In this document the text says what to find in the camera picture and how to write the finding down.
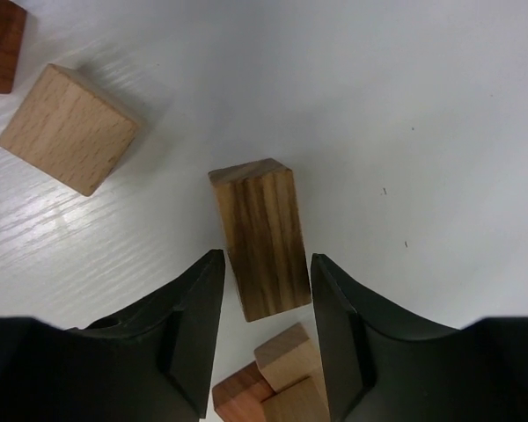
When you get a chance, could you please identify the small dark wood cube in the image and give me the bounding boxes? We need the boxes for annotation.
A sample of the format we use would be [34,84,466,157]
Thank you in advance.
[0,1,27,94]

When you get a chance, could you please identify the long dark wood block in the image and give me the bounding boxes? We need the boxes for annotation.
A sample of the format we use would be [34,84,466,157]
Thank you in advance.
[212,361,275,422]

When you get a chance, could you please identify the small light cube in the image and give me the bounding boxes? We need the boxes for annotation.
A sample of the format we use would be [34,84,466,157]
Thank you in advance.
[0,63,142,197]
[254,323,326,398]

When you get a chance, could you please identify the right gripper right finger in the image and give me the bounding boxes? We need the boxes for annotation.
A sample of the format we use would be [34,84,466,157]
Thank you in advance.
[311,254,528,421]

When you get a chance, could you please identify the long light wood block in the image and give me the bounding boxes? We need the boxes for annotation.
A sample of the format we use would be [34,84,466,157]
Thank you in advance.
[262,377,330,422]

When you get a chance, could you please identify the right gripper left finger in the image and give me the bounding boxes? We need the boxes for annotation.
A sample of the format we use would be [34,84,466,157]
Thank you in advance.
[0,250,225,421]

